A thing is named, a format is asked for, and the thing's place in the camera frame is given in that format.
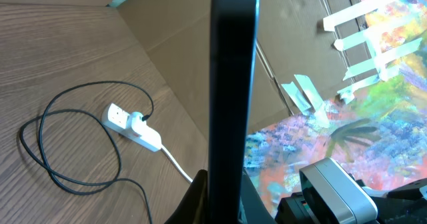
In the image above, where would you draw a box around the white power strip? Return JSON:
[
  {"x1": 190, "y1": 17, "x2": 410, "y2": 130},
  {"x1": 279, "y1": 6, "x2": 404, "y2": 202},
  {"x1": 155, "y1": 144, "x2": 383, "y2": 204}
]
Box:
[{"x1": 101, "y1": 103, "x2": 163, "y2": 152}]

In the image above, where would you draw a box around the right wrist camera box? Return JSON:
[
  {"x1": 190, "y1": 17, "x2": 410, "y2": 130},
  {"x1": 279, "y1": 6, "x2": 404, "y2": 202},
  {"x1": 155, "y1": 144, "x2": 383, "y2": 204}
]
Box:
[{"x1": 300, "y1": 157, "x2": 378, "y2": 224}]

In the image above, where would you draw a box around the blue Samsung Galaxy smartphone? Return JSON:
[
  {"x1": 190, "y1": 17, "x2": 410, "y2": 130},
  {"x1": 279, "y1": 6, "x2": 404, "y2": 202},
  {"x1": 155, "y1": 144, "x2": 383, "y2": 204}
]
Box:
[{"x1": 206, "y1": 0, "x2": 260, "y2": 223}]

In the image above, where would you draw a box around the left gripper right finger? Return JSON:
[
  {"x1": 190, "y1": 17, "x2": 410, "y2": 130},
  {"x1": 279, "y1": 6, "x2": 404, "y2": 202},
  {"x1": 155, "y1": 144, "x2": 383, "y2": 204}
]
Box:
[{"x1": 240, "y1": 170, "x2": 276, "y2": 224}]

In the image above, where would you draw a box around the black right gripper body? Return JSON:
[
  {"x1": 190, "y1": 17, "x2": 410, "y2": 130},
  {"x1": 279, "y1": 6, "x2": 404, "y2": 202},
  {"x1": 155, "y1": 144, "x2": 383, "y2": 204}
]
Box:
[{"x1": 275, "y1": 179, "x2": 426, "y2": 224}]

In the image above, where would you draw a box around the white charger plug adapter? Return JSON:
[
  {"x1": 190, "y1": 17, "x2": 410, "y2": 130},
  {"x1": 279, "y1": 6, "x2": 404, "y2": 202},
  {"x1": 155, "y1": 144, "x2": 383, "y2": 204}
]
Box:
[{"x1": 126, "y1": 111, "x2": 150, "y2": 136}]

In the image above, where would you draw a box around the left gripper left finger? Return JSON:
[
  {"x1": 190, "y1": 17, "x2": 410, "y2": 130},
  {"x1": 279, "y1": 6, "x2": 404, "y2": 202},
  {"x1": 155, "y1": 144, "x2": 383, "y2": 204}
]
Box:
[{"x1": 165, "y1": 169, "x2": 207, "y2": 224}]

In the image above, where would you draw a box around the white power strip cord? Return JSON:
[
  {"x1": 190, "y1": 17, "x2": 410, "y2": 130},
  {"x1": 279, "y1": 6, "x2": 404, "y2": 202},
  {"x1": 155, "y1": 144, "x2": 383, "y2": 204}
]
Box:
[{"x1": 160, "y1": 145, "x2": 194, "y2": 184}]

